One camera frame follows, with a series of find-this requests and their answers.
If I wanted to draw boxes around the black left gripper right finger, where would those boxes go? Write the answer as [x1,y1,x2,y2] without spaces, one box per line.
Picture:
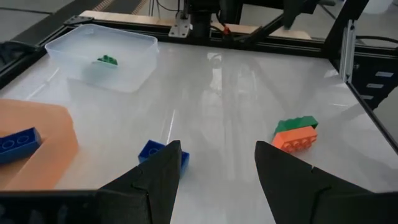
[254,140,374,224]

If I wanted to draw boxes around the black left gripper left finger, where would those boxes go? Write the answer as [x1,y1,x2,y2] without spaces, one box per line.
[96,139,183,224]

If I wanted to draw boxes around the blue toy brick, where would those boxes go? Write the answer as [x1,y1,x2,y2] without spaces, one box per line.
[137,139,190,179]
[0,126,43,165]

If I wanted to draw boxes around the orange toy brick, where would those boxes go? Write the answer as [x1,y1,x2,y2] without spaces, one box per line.
[271,125,318,154]

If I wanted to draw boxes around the translucent orange plastic bin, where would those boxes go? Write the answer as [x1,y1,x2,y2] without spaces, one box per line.
[0,98,80,191]

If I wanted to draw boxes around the clear plastic bin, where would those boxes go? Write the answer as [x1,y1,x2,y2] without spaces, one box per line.
[44,23,160,94]

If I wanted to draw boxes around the black hazard-striped floor ramp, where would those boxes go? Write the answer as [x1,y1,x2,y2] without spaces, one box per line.
[91,0,147,16]

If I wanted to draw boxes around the silver vertical bracket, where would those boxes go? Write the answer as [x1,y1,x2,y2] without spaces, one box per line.
[338,19,357,83]

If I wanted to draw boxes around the silver corner bracket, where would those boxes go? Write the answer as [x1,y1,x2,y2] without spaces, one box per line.
[168,12,192,39]

